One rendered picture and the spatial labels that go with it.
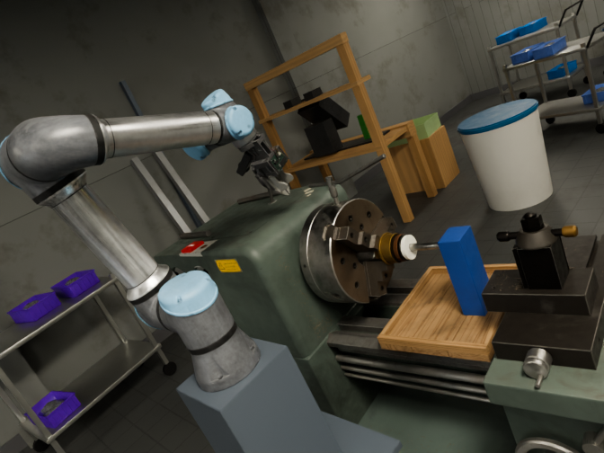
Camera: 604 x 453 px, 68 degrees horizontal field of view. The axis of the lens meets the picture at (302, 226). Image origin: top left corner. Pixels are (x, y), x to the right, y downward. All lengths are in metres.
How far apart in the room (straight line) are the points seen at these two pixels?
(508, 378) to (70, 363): 3.71
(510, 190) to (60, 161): 3.43
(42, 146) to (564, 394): 1.02
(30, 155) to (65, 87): 3.50
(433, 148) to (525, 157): 1.30
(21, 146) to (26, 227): 3.22
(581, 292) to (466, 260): 0.27
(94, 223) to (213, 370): 0.39
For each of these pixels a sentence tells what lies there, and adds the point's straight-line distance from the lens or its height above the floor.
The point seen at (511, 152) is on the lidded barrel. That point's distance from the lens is 3.77.
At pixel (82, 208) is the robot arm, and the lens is 1.02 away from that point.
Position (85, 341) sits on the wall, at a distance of 4.28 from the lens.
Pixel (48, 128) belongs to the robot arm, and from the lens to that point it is 0.91.
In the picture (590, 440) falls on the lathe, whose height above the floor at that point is 0.80.
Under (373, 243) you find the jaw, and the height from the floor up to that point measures 1.12.
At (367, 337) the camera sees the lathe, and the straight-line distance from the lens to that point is 1.36.
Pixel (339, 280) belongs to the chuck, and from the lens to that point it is 1.25.
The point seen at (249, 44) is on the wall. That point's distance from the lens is 5.46.
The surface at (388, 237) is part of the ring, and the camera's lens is 1.27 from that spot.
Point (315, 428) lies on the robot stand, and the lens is 1.13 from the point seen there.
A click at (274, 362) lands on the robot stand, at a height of 1.09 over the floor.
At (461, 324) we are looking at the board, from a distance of 1.25.
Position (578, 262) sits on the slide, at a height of 0.97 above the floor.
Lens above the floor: 1.60
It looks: 17 degrees down
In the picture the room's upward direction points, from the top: 25 degrees counter-clockwise
